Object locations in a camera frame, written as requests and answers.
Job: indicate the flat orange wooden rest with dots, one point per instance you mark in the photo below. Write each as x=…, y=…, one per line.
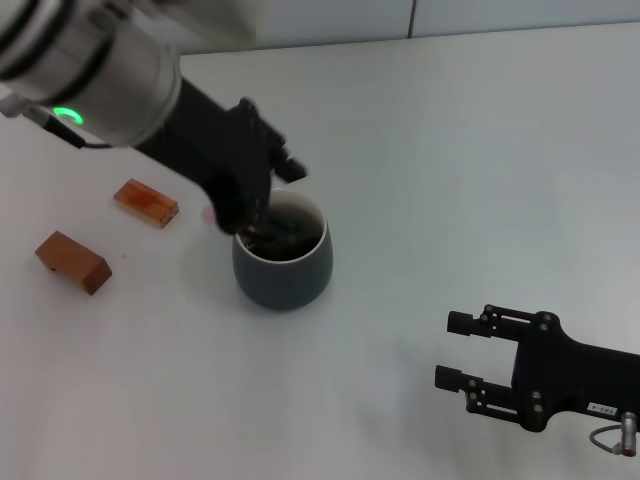
x=145, y=200

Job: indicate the dark coffee liquid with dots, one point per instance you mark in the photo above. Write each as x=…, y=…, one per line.
x=307, y=242

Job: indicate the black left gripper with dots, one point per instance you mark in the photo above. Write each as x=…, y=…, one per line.
x=215, y=150

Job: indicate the brown arched wooden block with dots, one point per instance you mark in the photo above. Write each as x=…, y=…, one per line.
x=75, y=260

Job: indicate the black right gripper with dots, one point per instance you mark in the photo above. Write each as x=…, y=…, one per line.
x=565, y=372

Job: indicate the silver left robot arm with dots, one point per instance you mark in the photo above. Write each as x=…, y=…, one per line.
x=100, y=65

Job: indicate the grey ceramic cup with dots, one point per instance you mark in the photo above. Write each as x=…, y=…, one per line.
x=280, y=285

